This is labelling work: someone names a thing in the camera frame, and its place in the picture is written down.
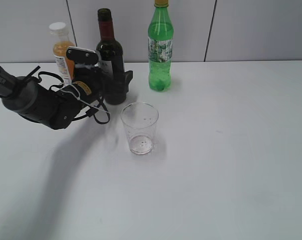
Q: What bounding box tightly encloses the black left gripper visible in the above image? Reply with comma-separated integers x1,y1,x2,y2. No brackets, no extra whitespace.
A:
71,67,133,105

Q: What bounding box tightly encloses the dark red wine bottle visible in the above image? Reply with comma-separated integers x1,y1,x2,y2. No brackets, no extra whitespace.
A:
95,8,128,106

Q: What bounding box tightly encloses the transparent plastic cup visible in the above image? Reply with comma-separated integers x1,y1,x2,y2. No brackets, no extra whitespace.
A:
120,102,159,155

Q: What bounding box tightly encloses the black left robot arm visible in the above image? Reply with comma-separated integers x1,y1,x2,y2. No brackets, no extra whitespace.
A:
0,65,110,130

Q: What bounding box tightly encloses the green soda bottle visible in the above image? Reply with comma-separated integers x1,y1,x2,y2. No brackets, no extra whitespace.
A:
148,0,174,92

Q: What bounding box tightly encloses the orange juice bottle white cap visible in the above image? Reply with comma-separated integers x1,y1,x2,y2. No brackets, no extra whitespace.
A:
49,22,75,84

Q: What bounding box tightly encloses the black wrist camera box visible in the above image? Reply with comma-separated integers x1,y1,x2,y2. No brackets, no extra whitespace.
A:
66,46,99,66

